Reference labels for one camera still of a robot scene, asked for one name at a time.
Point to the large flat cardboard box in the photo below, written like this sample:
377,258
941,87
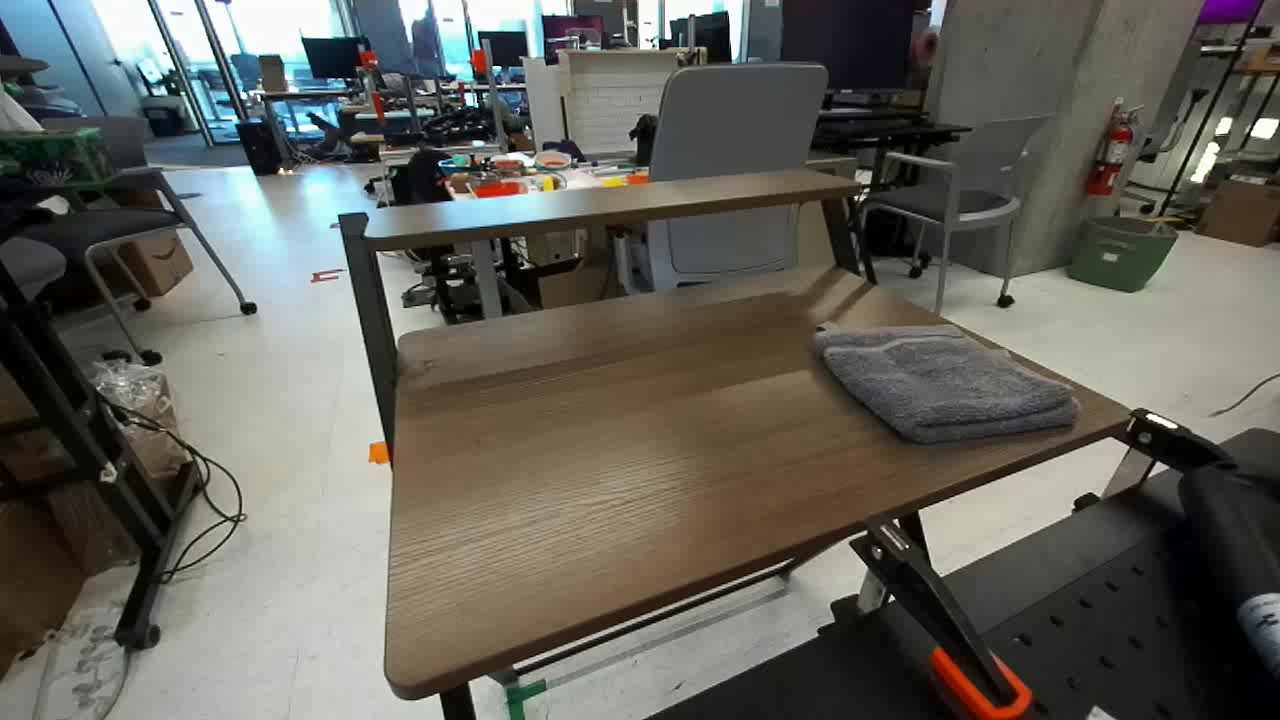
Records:
33,583

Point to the black metal rack cart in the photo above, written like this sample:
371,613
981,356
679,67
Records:
80,442

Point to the green tape on desk leg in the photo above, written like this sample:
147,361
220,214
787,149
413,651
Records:
522,694

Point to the black computer monitor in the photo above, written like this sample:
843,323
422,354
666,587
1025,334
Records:
330,56
501,51

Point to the grey office chair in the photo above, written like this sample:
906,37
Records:
743,122

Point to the black and silver clamp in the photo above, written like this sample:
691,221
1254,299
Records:
1160,442

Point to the orange floor tape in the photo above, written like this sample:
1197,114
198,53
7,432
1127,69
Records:
377,452

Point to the black office desk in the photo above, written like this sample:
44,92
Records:
882,129

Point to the brown cardboard box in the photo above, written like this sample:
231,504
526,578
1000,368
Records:
1241,209

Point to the large dark display screen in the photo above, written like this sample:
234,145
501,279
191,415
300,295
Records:
852,42

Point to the clear plastic bag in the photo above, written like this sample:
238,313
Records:
130,389

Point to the grey towel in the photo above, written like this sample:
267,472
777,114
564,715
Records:
941,387

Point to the white board panel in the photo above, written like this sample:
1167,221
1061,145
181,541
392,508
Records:
615,102

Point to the grey metal frame chair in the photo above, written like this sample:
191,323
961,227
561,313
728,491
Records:
995,164

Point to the red fire extinguisher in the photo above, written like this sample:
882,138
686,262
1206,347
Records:
1109,152

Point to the green plastic bin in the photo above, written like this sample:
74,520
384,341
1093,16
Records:
1123,252

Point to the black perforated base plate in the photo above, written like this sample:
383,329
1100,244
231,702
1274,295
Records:
1093,641

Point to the small open cardboard box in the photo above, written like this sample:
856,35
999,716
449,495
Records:
155,262

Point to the black wheeled side table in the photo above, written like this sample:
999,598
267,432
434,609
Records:
101,221

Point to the wooden raised desk shelf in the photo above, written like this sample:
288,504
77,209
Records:
603,204

